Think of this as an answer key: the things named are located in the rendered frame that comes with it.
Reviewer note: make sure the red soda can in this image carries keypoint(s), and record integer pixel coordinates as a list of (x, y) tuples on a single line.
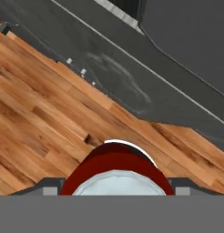
[(117, 160)]

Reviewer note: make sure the dark grey cupboard run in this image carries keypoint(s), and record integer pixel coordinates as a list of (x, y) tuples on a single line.
[(123, 51)]

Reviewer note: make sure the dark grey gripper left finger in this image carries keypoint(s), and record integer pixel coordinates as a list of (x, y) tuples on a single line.
[(48, 186)]

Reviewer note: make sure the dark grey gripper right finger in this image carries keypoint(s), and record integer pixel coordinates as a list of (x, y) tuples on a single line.
[(185, 186)]

